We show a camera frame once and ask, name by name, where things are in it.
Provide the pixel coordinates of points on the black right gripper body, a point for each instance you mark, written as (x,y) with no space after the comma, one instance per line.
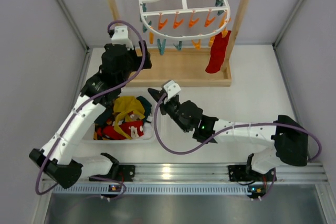
(167,108)

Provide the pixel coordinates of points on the red sock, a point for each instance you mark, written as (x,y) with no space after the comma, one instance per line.
(217,52)

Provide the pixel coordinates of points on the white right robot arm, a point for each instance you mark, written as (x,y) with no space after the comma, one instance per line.
(285,142)

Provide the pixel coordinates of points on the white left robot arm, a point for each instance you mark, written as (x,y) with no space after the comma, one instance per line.
(55,158)

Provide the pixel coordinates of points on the wooden hanger stand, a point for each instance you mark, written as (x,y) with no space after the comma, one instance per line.
(182,61)

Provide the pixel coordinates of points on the pile of socks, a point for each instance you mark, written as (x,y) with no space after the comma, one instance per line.
(127,118)

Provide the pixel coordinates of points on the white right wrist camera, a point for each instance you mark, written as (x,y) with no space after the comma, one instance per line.
(171,89)

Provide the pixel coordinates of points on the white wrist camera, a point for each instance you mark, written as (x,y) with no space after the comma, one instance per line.
(120,36)
(171,89)

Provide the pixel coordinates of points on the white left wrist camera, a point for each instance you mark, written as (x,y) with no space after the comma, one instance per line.
(120,36)

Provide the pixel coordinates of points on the white clip hanger frame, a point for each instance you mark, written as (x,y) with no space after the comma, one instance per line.
(181,20)

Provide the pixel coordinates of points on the aluminium mounting rail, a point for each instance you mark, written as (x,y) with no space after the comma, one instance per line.
(201,179)

